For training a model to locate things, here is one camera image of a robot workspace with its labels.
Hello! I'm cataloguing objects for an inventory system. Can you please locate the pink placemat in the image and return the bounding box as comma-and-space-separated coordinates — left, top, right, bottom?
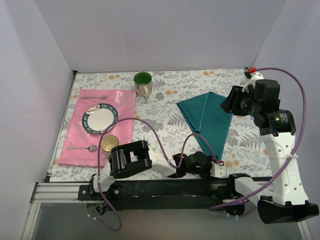
59, 88, 136, 167

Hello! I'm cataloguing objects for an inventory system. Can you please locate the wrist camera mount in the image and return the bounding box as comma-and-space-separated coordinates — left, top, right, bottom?
242, 67, 264, 93
210, 161, 227, 178

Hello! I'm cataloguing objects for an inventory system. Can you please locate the white plate blue rim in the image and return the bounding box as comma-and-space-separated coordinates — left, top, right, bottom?
81, 103, 119, 135

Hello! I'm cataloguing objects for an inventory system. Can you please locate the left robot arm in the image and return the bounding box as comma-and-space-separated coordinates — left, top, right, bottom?
89, 140, 217, 200

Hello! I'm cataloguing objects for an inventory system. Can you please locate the cream enamel cup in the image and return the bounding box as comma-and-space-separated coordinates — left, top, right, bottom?
100, 135, 120, 160

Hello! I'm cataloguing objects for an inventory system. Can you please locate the silver spoon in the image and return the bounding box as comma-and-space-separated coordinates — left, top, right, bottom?
65, 145, 98, 152

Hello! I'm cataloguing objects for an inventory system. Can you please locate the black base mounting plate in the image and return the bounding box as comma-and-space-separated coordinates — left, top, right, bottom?
77, 178, 240, 211

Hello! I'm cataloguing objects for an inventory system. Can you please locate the aluminium frame rail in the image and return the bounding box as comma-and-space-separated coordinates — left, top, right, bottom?
22, 183, 312, 240

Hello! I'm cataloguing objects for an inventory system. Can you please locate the silver fork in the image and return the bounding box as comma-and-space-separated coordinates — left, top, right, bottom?
80, 96, 107, 100

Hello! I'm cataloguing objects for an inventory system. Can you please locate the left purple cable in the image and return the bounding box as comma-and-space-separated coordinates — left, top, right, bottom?
86, 117, 223, 231

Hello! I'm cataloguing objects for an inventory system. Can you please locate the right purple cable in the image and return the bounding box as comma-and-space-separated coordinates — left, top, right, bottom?
211, 66, 306, 218

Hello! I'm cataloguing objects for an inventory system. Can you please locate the teal cloth napkin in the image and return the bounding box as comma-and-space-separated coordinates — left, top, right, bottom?
177, 92, 233, 160

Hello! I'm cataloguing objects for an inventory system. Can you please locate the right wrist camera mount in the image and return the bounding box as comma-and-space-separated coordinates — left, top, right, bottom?
242, 67, 264, 93

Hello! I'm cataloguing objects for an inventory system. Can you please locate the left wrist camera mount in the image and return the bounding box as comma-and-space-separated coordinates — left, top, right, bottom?
210, 161, 227, 178

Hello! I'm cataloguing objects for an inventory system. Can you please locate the purple cable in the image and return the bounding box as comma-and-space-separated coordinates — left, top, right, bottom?
86, 117, 223, 231
211, 66, 306, 218

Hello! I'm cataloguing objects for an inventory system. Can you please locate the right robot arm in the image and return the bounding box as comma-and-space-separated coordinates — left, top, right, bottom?
220, 79, 320, 224

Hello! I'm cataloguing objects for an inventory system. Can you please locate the green inside floral mug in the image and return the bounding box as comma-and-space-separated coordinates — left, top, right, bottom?
133, 72, 153, 99

